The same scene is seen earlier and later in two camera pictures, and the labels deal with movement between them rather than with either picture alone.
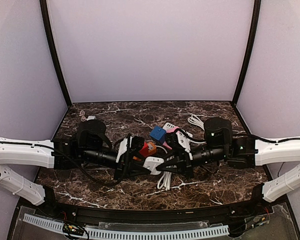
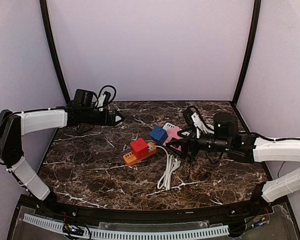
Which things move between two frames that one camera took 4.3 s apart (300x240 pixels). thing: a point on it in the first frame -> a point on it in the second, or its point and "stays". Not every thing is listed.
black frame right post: [254, 33] stays
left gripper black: [126, 162] -> [109, 117]
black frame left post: [44, 8] stays
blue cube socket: [158, 134] stays
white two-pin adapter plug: [151, 163] -> [119, 124]
